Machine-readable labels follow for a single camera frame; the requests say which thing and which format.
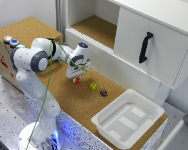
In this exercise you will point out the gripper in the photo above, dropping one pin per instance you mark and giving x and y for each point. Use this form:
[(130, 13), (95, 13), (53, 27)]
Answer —
[(75, 70)]

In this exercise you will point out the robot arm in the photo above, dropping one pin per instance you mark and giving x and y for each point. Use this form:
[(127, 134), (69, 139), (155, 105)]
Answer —
[(31, 81)]

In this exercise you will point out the pink block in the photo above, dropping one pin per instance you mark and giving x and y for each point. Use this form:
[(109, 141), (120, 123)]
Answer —
[(76, 80)]

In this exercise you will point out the yellow block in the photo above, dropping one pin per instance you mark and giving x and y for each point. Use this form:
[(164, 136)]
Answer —
[(93, 86)]

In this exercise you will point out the white cabinet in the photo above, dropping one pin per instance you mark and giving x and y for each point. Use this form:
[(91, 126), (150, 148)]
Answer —
[(104, 61)]

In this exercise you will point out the purple block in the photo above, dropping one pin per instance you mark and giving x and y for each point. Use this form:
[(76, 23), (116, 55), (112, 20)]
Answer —
[(103, 92)]

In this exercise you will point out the green button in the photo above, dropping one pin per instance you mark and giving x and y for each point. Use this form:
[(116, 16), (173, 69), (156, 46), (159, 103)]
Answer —
[(20, 46)]

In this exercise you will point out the blue button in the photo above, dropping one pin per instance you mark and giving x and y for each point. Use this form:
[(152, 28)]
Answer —
[(14, 42)]

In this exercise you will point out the white plastic box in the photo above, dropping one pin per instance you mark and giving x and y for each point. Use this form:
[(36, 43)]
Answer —
[(127, 121)]

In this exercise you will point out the red button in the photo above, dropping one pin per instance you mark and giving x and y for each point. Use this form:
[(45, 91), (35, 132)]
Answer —
[(7, 38)]

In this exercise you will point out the white sliding door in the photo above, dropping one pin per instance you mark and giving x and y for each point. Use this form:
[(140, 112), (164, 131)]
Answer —
[(167, 50)]

